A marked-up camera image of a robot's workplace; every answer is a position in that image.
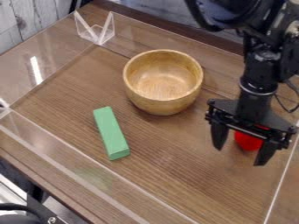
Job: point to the wooden bowl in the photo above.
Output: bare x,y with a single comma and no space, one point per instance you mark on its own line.
163,81

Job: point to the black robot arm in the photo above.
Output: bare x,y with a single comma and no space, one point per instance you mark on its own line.
268,25

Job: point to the clear acrylic corner bracket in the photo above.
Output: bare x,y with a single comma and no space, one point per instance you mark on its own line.
96,34

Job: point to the red plush fruit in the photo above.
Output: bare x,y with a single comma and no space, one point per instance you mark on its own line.
247,142

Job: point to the green rectangular block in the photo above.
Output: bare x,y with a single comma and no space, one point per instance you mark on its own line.
111,133

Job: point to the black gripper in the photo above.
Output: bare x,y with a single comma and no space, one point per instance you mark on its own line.
272,128

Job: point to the black table clamp mount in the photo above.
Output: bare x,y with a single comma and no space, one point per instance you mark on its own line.
29,209

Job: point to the clear acrylic tray wall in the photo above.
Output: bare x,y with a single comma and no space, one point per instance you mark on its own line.
175,180

